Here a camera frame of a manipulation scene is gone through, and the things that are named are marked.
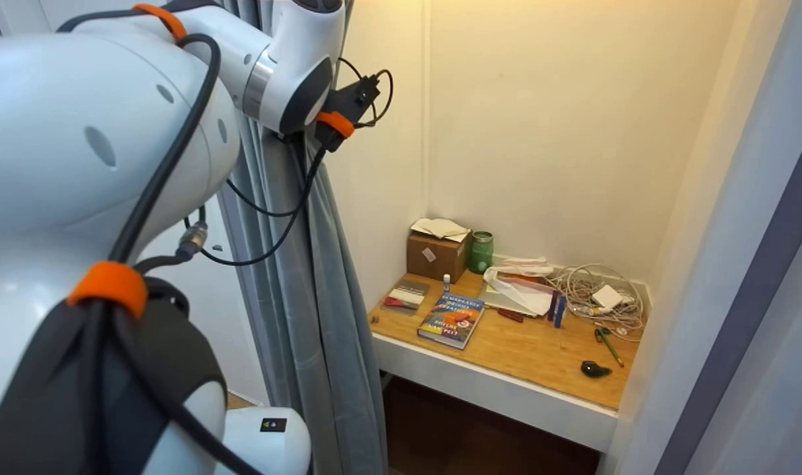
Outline small grey booklet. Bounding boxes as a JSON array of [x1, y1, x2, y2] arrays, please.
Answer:
[[379, 281, 433, 319]]

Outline white power adapter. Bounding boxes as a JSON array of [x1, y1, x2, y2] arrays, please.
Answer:
[[592, 284, 627, 314]]

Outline blue pens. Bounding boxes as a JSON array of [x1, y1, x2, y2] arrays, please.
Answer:
[[547, 291, 572, 332]]

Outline orange strap on forearm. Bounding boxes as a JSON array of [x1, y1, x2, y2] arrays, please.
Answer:
[[130, 3, 192, 45]]

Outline orange strap on upper arm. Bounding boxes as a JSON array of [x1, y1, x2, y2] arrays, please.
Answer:
[[65, 260, 150, 322]]

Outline grey curtain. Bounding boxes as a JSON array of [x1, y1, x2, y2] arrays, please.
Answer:
[[214, 0, 391, 475]]

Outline small black object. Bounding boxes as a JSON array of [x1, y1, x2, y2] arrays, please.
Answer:
[[577, 357, 614, 383]]

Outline white paper on box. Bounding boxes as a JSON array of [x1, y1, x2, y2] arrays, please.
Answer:
[[406, 215, 472, 248]]

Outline wooden desk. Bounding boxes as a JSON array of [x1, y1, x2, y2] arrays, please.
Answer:
[[366, 266, 654, 458]]

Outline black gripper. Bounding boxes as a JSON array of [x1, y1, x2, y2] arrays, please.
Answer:
[[328, 75, 386, 128]]

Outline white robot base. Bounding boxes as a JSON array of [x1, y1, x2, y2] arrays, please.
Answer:
[[214, 402, 313, 475]]

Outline brown cardboard box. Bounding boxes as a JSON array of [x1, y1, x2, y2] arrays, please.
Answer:
[[404, 229, 472, 285]]

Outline orange strap at gripper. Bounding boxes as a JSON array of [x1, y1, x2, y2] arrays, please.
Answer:
[[313, 109, 359, 144]]

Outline stack of white papers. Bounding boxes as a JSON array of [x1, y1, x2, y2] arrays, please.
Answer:
[[478, 255, 563, 319]]

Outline coiled white cable bundle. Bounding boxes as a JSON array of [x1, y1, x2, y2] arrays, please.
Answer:
[[547, 261, 654, 338]]

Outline green can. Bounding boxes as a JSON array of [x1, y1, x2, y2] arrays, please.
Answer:
[[468, 229, 498, 278]]

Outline blue and orange book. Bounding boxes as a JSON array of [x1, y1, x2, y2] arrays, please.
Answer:
[[415, 291, 491, 353]]

